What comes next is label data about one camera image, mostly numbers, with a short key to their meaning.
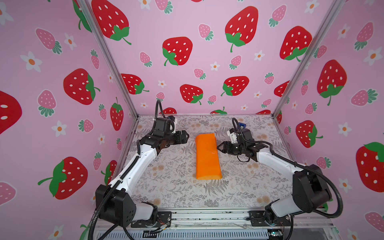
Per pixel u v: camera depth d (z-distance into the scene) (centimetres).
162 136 60
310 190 44
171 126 69
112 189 40
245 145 68
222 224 73
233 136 81
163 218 74
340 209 37
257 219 73
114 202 40
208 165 87
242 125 105
